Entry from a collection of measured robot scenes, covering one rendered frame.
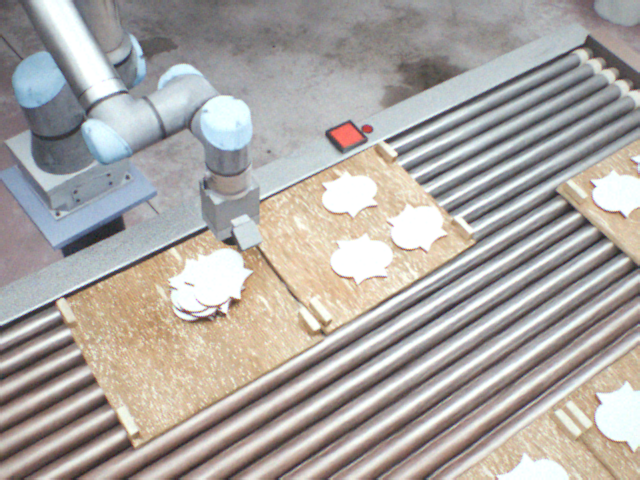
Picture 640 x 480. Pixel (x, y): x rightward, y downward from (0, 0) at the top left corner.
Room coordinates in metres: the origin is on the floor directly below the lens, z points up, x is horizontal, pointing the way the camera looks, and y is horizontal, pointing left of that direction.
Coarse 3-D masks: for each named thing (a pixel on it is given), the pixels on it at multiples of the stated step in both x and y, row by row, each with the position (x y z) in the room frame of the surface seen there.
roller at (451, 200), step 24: (624, 96) 1.57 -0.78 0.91; (600, 120) 1.46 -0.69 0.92; (552, 144) 1.35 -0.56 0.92; (504, 168) 1.25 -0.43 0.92; (456, 192) 1.15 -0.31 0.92; (480, 192) 1.18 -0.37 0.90; (288, 288) 0.84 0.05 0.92; (96, 384) 0.58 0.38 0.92; (72, 408) 0.53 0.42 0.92; (24, 432) 0.47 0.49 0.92; (48, 432) 0.48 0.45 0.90; (0, 456) 0.43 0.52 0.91
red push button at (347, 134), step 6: (342, 126) 1.32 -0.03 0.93; (348, 126) 1.32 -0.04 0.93; (330, 132) 1.29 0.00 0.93; (336, 132) 1.30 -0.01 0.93; (342, 132) 1.30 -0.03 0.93; (348, 132) 1.30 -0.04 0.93; (354, 132) 1.30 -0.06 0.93; (336, 138) 1.28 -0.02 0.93; (342, 138) 1.28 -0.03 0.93; (348, 138) 1.28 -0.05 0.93; (354, 138) 1.28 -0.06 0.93; (360, 138) 1.28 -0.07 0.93; (342, 144) 1.26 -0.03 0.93; (348, 144) 1.26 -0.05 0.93
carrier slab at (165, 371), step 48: (192, 240) 0.92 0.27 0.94; (96, 288) 0.78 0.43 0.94; (144, 288) 0.79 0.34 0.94; (96, 336) 0.67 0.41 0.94; (144, 336) 0.68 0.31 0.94; (192, 336) 0.69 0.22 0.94; (240, 336) 0.70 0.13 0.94; (288, 336) 0.72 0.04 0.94; (144, 384) 0.58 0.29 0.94; (192, 384) 0.59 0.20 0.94; (240, 384) 0.60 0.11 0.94; (144, 432) 0.49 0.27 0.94
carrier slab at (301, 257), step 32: (352, 160) 1.20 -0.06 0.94; (384, 160) 1.21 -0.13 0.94; (288, 192) 1.08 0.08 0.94; (320, 192) 1.09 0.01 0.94; (384, 192) 1.12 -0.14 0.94; (416, 192) 1.13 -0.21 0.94; (288, 224) 0.99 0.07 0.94; (320, 224) 1.00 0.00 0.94; (352, 224) 1.01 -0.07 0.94; (384, 224) 1.02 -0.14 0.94; (448, 224) 1.04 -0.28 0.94; (288, 256) 0.91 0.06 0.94; (320, 256) 0.92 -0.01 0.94; (416, 256) 0.95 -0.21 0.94; (448, 256) 0.96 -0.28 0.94; (320, 288) 0.84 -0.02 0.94; (352, 288) 0.85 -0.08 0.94; (384, 288) 0.85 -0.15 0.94; (352, 320) 0.78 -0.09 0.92
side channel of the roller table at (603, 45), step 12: (588, 36) 1.77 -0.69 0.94; (600, 36) 1.77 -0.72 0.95; (612, 36) 1.77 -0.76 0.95; (600, 48) 1.73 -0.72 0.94; (612, 48) 1.72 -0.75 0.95; (624, 48) 1.73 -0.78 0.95; (612, 60) 1.69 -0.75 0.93; (624, 60) 1.67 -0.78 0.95; (636, 60) 1.68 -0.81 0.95; (624, 72) 1.66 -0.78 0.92; (636, 72) 1.63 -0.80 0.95; (636, 84) 1.62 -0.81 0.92
